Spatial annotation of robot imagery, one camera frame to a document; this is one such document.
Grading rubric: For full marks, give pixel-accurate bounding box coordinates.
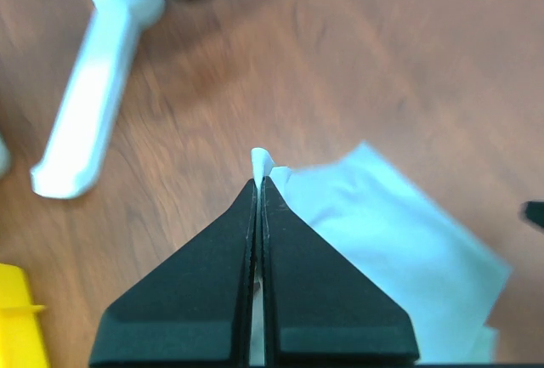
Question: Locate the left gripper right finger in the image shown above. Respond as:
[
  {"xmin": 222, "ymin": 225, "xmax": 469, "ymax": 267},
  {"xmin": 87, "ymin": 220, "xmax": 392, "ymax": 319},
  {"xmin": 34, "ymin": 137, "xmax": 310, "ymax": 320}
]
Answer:
[{"xmin": 261, "ymin": 178, "xmax": 420, "ymax": 364}]

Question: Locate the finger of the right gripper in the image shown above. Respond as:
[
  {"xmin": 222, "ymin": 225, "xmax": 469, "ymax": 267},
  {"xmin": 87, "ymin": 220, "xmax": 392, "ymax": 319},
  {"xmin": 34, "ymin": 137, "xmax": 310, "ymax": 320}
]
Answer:
[{"xmin": 521, "ymin": 201, "xmax": 544, "ymax": 229}]

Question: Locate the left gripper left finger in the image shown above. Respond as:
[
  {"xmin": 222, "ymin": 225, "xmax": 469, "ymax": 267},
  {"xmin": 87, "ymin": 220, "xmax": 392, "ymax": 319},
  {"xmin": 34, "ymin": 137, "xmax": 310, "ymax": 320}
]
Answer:
[{"xmin": 88, "ymin": 180, "xmax": 257, "ymax": 366}]

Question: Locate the grey underwear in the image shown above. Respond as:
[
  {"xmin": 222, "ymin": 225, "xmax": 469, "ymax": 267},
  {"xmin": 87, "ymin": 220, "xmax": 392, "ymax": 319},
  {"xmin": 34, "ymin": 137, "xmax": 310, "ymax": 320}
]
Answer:
[{"xmin": 251, "ymin": 143, "xmax": 511, "ymax": 364}]

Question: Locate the yellow tray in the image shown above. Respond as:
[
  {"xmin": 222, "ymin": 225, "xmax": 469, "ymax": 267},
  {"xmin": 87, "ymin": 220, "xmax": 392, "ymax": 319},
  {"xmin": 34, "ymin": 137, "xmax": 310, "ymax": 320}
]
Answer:
[{"xmin": 1, "ymin": 263, "xmax": 50, "ymax": 368}]

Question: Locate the white clothes rack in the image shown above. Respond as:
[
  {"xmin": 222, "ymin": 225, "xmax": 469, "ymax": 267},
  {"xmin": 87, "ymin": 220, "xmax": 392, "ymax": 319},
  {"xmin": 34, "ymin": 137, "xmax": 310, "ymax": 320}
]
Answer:
[{"xmin": 31, "ymin": 0, "xmax": 166, "ymax": 200}]

